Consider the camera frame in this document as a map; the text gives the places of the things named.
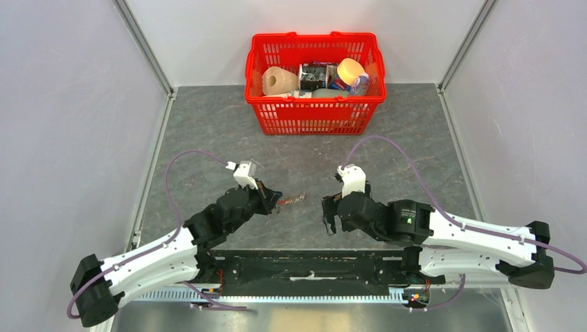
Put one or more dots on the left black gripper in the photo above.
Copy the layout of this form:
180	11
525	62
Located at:
267	197

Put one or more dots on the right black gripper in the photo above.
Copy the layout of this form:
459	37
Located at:
329	203

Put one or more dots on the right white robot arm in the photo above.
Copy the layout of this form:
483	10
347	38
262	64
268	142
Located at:
436	245

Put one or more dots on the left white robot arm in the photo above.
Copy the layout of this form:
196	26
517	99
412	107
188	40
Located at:
100	287

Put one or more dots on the red plastic shopping basket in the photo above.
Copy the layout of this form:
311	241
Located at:
328	111

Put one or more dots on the toilet paper roll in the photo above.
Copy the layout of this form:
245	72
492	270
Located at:
276	80

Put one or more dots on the clear plastic bottle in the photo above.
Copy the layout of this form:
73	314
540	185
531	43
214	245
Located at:
360	86

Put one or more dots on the dark snack packet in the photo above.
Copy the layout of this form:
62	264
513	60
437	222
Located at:
312	77

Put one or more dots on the orange sponge disc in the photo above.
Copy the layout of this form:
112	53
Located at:
348	70

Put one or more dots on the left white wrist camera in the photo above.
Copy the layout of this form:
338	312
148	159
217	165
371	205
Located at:
243	173

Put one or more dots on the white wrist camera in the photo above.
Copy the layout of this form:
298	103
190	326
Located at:
353	179
243	173

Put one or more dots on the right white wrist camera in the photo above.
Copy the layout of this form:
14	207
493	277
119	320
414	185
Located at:
353	179

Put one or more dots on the white toothed cable strip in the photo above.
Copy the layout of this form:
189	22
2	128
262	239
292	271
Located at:
184	294

